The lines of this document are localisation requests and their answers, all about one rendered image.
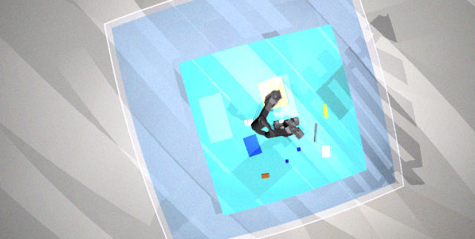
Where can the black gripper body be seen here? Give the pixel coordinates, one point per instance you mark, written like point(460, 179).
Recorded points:
point(277, 125)

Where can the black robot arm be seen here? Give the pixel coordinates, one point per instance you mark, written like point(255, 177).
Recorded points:
point(271, 100)

